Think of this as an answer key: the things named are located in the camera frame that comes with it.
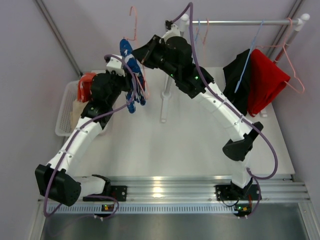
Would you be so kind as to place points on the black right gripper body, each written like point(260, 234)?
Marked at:
point(151, 51)

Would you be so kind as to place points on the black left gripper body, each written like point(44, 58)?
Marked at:
point(123, 81)

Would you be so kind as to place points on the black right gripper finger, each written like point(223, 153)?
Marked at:
point(145, 47)
point(141, 55)

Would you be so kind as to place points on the orange white patterned trousers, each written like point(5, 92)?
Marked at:
point(84, 87)

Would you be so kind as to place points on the beige drawstring trousers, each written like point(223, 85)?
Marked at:
point(75, 114)

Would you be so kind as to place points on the blue wire hanger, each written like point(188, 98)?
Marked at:
point(197, 31)

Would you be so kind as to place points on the pink wire hanger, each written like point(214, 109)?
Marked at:
point(203, 40)

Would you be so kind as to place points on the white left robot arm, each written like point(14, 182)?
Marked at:
point(56, 180)

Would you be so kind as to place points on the blue hanger with black trousers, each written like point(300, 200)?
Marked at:
point(253, 42)

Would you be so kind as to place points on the red trousers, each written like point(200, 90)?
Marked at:
point(266, 82)

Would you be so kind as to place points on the white clothes rack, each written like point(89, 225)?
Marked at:
point(296, 26)

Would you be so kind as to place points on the white plastic basket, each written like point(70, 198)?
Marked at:
point(63, 125)

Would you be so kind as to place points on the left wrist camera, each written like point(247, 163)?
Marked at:
point(114, 65)

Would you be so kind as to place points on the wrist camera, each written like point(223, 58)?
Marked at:
point(172, 30)
point(114, 65)

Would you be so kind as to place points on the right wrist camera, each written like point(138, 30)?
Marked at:
point(172, 30)

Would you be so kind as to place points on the black drawstring trousers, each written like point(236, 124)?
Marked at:
point(237, 76)

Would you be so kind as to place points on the grey slotted cable duct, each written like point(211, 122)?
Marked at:
point(144, 208)

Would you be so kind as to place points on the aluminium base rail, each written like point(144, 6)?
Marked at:
point(206, 189)

